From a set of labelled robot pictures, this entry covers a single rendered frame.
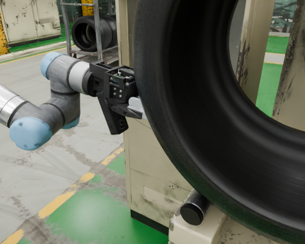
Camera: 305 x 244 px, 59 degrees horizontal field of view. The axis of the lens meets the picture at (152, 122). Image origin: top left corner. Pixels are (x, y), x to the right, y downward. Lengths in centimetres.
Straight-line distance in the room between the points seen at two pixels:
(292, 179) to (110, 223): 128
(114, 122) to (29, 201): 145
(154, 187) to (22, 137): 94
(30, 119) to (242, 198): 45
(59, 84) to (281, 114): 57
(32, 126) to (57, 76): 15
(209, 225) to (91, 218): 130
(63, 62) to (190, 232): 47
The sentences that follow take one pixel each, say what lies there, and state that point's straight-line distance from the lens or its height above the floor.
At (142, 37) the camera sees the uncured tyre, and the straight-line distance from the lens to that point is 41.
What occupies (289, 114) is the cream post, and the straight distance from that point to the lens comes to 77.
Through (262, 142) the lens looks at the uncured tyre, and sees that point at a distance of 69.
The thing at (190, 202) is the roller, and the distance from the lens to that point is 52.
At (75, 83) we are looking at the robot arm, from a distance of 66.
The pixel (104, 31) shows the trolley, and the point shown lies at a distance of 420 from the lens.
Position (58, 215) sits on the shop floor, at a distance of 186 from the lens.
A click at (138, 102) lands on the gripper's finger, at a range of 57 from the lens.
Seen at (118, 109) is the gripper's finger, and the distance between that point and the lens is 58.
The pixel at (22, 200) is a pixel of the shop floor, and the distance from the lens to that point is 206.
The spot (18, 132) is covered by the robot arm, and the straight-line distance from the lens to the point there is 64.
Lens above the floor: 127
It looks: 27 degrees down
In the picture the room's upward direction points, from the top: straight up
